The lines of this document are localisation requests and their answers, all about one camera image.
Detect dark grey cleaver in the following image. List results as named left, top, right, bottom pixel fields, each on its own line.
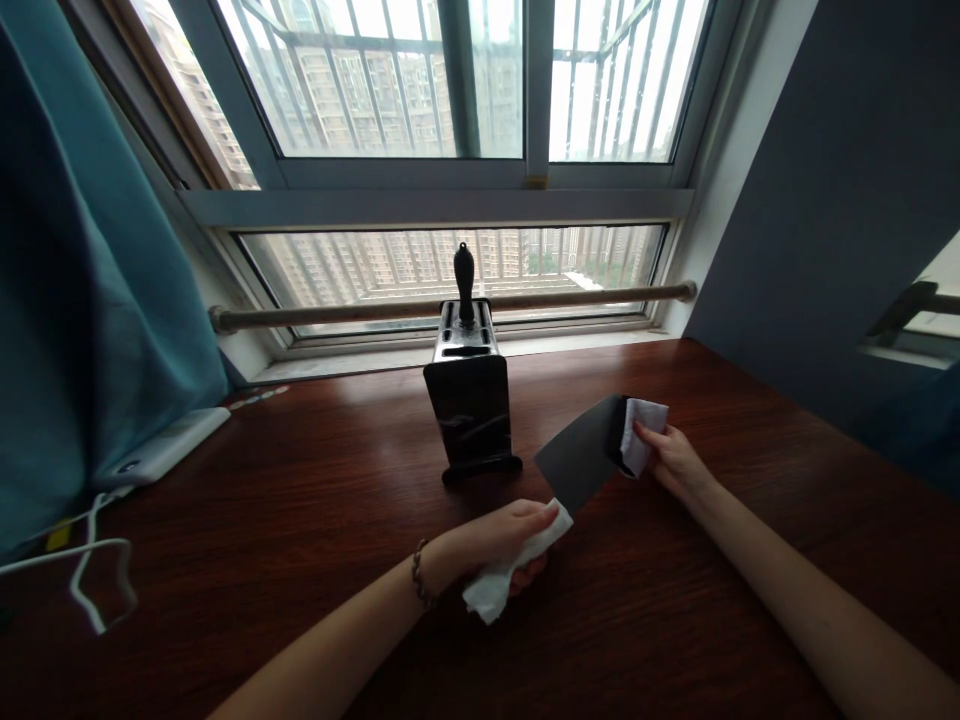
left=533, top=392, right=639, bottom=520

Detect person's left thumb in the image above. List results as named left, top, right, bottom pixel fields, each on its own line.
left=509, top=499, right=562, bottom=528

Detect small side window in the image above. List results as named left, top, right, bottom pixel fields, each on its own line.
left=858, top=228, right=960, bottom=370

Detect teal curtain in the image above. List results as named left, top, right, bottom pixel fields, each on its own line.
left=0, top=0, right=231, bottom=560

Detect person's right fingers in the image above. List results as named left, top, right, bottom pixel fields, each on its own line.
left=632, top=419, right=688, bottom=478

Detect white cable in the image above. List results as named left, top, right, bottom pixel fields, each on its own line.
left=0, top=485, right=141, bottom=636

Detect black-handled sharpening steel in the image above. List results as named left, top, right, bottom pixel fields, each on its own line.
left=452, top=241, right=478, bottom=328

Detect person's left hand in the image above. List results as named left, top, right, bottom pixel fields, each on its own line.
left=424, top=499, right=562, bottom=599

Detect wooden window rod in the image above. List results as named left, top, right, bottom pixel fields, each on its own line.
left=207, top=280, right=699, bottom=334

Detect person's right hand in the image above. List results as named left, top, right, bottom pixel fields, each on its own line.
left=632, top=419, right=715, bottom=505

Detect white tissue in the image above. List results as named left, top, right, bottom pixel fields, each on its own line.
left=619, top=397, right=670, bottom=479
left=461, top=497, right=575, bottom=626

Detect black knife block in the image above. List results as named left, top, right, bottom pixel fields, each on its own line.
left=422, top=297, right=524, bottom=487

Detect person's left fingers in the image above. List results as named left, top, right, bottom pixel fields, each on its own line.
left=506, top=553, right=553, bottom=599

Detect large barred window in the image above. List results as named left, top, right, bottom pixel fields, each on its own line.
left=112, top=0, right=751, bottom=361

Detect white power strip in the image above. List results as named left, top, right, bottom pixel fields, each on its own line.
left=91, top=406, right=233, bottom=490

